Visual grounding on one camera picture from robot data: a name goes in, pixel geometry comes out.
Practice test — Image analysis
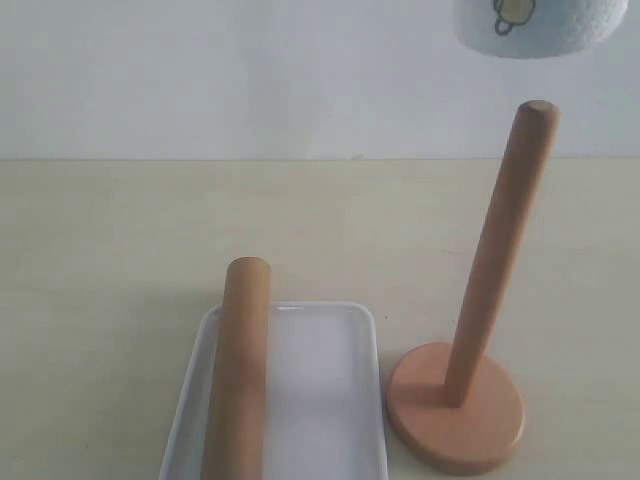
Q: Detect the white printed paper towel roll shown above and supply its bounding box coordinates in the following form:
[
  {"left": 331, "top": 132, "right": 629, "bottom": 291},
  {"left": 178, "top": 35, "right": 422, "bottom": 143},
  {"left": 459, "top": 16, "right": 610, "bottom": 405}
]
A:
[{"left": 452, "top": 0, "right": 629, "bottom": 59}]

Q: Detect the wooden paper towel holder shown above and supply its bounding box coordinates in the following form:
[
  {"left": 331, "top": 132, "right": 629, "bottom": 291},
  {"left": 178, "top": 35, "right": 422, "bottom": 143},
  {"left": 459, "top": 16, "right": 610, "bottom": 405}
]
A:
[{"left": 385, "top": 100, "right": 560, "bottom": 475}]

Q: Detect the brown cardboard tube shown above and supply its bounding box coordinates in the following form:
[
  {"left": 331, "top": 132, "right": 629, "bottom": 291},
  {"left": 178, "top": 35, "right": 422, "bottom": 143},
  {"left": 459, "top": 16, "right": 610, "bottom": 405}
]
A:
[{"left": 200, "top": 257, "right": 271, "bottom": 479}]

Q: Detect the white rectangular plastic tray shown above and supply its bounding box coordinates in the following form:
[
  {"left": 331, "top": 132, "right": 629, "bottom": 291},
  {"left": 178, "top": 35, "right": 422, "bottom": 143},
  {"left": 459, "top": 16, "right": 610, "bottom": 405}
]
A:
[{"left": 162, "top": 300, "right": 390, "bottom": 480}]

